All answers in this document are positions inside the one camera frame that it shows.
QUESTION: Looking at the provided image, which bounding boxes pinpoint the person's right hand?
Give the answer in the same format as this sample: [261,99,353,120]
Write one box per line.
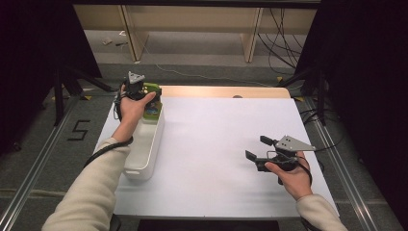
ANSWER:
[264,151,314,202]

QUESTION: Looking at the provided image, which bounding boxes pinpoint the bundle of black cables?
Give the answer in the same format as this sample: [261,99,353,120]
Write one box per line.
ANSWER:
[258,8,306,76]

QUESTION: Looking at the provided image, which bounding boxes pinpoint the right hand-held gripper cable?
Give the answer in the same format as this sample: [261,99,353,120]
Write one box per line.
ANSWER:
[268,149,321,187]

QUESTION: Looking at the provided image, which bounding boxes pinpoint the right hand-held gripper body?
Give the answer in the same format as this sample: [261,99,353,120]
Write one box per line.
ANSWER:
[254,135,318,173]

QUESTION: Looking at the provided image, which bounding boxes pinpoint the green cartoon phone case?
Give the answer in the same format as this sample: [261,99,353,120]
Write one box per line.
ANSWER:
[141,82,164,122]

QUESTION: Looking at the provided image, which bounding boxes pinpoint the white table cover sheet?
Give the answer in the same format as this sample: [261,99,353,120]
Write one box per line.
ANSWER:
[93,95,341,220]

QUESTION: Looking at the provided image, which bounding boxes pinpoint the black curtain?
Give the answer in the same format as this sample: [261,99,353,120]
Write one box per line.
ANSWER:
[294,0,408,222]
[0,0,103,155]

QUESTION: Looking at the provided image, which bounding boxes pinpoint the black floor cables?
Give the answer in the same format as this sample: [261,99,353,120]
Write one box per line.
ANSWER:
[301,107,344,153]

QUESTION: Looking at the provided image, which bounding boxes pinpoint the black metal stand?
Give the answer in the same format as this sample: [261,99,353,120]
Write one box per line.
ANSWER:
[52,65,121,127]
[275,65,328,127]

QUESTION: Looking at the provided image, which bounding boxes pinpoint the white plastic storage box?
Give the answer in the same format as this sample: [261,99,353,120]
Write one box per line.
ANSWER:
[123,107,166,181]

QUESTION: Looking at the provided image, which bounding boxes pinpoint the person's left hand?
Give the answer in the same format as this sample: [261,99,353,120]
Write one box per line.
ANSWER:
[118,84,157,133]

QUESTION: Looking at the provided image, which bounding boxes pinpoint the aluminium floor rail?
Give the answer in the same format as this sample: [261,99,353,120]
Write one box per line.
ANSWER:
[0,95,81,231]
[302,95,383,231]

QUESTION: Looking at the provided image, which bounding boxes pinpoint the light wooden table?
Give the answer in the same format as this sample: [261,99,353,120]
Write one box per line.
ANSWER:
[160,85,292,99]

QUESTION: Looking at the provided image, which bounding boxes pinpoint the left hand-held gripper cable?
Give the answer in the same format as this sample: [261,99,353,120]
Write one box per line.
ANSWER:
[84,81,135,168]

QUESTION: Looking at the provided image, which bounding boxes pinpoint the hand-held gripper cable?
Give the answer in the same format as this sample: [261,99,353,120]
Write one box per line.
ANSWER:
[84,81,135,168]
[268,149,321,187]

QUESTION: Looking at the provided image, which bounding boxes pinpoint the beige wooden shelf unit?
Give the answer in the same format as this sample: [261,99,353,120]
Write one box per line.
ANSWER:
[72,3,319,64]

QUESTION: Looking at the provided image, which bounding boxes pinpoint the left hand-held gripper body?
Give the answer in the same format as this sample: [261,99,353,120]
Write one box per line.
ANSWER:
[122,70,149,101]

